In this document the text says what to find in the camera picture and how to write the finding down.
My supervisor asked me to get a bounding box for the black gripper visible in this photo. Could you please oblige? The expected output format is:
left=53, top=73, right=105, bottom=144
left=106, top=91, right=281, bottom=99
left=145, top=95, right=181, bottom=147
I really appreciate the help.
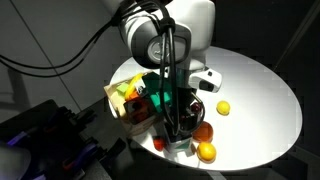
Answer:
left=164, top=68, right=206, bottom=145

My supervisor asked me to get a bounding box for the black white patterned soft block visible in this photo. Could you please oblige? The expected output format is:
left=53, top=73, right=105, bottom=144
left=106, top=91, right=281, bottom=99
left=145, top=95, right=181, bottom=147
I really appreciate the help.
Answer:
left=134, top=84, right=149, bottom=98

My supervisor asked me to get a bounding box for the orange-red block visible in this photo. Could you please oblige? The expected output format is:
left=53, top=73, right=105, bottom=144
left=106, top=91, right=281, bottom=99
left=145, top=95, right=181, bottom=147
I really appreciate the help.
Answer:
left=129, top=90, right=141, bottom=100

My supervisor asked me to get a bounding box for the light green block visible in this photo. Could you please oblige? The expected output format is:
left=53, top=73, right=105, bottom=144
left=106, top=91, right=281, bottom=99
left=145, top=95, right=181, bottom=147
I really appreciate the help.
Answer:
left=115, top=82, right=130, bottom=95

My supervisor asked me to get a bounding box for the wooden tray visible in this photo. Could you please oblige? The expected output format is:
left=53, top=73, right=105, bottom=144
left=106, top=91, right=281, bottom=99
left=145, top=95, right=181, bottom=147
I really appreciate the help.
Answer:
left=103, top=71, right=168, bottom=136

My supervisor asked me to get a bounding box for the red tomato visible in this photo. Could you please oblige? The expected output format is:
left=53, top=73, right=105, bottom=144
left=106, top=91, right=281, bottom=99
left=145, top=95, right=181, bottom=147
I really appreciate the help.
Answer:
left=192, top=121, right=214, bottom=143

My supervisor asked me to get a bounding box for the dark red plum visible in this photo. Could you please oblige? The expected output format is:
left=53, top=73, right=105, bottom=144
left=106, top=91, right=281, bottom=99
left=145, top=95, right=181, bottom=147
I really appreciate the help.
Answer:
left=190, top=101, right=204, bottom=114

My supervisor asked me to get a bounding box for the orange fruit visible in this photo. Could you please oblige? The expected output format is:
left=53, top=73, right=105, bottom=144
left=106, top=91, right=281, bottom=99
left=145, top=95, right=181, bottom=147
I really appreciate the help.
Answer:
left=196, top=141, right=218, bottom=164

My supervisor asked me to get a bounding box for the yellow lemon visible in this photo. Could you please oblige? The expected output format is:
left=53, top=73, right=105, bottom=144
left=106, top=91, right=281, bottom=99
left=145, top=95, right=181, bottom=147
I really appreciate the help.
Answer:
left=216, top=100, right=231, bottom=116

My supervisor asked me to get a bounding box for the yellow banana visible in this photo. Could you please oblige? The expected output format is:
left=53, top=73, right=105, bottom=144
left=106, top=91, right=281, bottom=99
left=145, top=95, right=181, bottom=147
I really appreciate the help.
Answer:
left=124, top=73, right=145, bottom=100

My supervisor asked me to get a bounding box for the purple black bar clamp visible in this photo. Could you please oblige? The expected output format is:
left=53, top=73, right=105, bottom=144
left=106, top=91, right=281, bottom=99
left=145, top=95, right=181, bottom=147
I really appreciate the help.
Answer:
left=61, top=141, right=101, bottom=171
left=4, top=128, right=44, bottom=149

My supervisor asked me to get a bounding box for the teal wrist mount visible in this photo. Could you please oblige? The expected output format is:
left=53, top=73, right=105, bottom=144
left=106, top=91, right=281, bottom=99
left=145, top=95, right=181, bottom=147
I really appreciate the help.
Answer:
left=143, top=72, right=175, bottom=115

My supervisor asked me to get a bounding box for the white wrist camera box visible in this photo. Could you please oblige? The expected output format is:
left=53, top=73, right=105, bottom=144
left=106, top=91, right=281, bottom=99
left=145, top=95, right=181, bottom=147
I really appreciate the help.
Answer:
left=189, top=68, right=223, bottom=94

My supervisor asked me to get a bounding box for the black wrist cable bundle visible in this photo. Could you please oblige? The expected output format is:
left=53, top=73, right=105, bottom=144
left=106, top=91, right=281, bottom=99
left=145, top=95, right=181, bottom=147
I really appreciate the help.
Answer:
left=156, top=0, right=184, bottom=134

